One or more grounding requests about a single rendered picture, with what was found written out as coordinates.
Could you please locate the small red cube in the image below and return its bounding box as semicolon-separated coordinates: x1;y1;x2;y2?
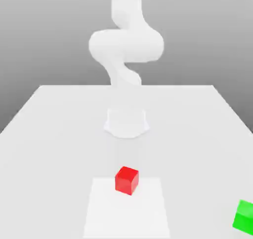
115;165;139;196

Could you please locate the small green cube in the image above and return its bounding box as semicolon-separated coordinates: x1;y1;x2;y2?
232;199;253;236

